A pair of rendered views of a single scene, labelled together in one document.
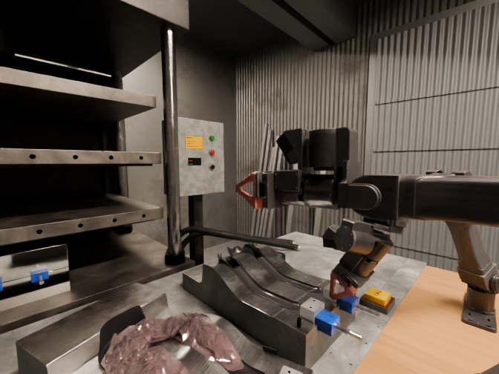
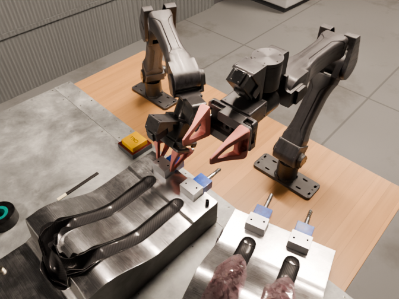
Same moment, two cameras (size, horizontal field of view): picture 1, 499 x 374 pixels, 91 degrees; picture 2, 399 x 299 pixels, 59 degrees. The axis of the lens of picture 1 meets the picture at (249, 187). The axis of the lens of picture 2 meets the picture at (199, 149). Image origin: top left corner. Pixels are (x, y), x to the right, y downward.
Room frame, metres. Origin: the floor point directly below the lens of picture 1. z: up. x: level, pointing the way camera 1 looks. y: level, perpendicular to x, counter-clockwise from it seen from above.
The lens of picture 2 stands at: (0.52, 0.42, 1.61)
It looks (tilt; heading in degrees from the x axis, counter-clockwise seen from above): 45 degrees down; 270
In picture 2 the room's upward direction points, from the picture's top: straight up
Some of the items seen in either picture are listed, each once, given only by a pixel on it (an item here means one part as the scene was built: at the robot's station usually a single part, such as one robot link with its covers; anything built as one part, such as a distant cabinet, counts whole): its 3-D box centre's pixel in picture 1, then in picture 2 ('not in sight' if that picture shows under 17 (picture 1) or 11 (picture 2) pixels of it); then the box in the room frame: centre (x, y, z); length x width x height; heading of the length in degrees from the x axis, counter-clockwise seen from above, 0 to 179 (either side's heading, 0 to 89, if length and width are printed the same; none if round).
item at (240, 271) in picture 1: (261, 269); (111, 223); (0.72, -0.04, 0.92); 0.35 x 0.16 x 0.09; 45
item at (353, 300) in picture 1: (351, 303); (176, 161); (0.58, -0.26, 0.89); 0.13 x 0.05 x 0.05; 45
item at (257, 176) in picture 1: (257, 188); (222, 142); (0.48, -0.02, 1.20); 0.09 x 0.07 x 0.07; 47
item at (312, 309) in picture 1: (331, 323); (203, 181); (0.51, -0.18, 0.89); 0.13 x 0.05 x 0.05; 46
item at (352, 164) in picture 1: (344, 166); (275, 77); (0.38, -0.15, 1.24); 0.12 x 0.09 x 0.12; 47
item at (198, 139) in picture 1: (196, 249); not in sight; (1.39, 0.31, 0.74); 0.30 x 0.22 x 1.47; 135
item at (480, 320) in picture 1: (480, 299); (153, 87); (0.69, -0.69, 0.84); 0.20 x 0.07 x 0.08; 137
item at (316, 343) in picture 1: (259, 282); (107, 235); (0.74, -0.03, 0.87); 0.50 x 0.26 x 0.14; 45
